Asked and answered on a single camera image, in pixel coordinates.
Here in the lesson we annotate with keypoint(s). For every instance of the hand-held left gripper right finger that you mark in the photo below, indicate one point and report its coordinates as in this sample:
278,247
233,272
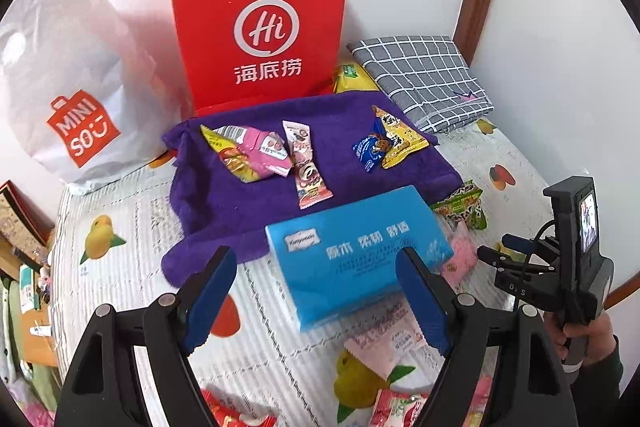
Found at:
425,302

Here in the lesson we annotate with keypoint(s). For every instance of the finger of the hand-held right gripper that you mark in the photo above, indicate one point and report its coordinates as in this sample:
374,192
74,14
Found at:
517,242
500,257

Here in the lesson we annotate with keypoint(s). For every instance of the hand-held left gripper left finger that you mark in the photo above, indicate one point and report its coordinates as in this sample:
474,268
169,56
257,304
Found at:
212,302

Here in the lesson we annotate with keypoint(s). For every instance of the light pink snack packet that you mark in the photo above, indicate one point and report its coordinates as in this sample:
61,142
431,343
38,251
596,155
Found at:
460,252

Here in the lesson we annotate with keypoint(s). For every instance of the pale pink white snack packet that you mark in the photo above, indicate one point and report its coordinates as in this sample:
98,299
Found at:
380,344

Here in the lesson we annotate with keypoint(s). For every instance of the green snack packet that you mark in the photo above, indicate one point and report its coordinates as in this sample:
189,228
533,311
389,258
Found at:
462,204

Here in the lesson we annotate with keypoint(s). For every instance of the red white snack packet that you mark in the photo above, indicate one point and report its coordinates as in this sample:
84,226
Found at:
395,407

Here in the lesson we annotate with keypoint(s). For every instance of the yellow red snack packet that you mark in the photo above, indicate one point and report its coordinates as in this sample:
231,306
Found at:
232,152

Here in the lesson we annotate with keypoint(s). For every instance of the yellow triangular snack packet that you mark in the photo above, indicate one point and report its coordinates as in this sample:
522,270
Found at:
402,137

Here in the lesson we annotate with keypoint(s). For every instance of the blue cookie packet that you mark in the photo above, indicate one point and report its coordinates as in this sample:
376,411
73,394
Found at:
369,151

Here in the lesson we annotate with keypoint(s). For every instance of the long pink white snack packet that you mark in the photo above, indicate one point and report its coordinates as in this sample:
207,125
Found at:
306,167

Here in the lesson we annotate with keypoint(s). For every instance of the person's right forearm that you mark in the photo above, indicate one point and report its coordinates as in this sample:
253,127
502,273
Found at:
597,392

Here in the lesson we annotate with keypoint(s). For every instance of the person's right hand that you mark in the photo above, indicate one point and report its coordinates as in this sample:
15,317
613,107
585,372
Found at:
597,332

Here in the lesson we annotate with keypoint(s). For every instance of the blue tissue pack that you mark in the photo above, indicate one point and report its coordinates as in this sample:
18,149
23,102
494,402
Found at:
340,267

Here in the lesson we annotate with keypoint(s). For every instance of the purple towel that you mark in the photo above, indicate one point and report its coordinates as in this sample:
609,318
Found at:
240,212

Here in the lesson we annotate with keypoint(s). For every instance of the pale green tube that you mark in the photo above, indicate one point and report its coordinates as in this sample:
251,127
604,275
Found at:
29,289

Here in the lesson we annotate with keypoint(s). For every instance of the grey checked folded cloth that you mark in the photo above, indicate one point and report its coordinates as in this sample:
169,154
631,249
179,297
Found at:
420,72

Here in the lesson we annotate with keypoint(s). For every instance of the patterned brown box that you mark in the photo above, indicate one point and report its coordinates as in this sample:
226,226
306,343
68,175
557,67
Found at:
20,217

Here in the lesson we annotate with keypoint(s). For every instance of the yellow green snack bag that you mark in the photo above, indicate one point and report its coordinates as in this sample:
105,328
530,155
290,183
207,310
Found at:
352,79

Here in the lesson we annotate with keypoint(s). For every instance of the white plastic bag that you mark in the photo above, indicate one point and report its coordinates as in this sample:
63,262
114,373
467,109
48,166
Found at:
75,57

